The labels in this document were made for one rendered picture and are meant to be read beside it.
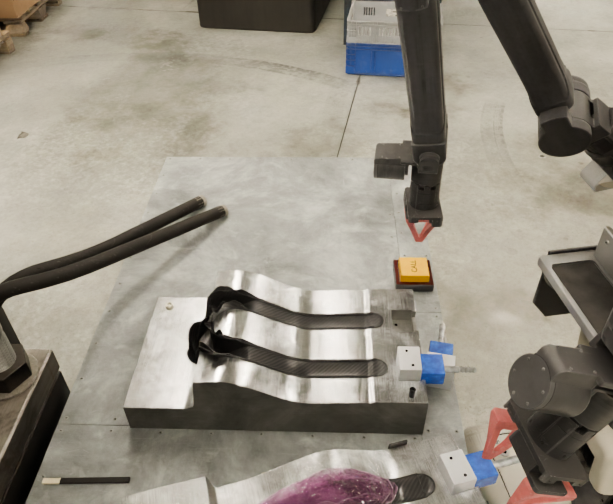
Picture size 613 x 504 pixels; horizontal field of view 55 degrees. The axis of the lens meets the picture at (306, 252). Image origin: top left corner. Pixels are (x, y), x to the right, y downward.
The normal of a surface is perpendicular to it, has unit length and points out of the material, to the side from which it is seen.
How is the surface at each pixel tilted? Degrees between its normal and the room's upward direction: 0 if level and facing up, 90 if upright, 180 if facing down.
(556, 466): 26
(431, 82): 113
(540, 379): 63
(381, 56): 91
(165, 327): 0
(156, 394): 0
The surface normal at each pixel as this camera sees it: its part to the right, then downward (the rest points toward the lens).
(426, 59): -0.11, 0.89
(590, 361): 0.42, -0.74
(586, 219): -0.03, -0.76
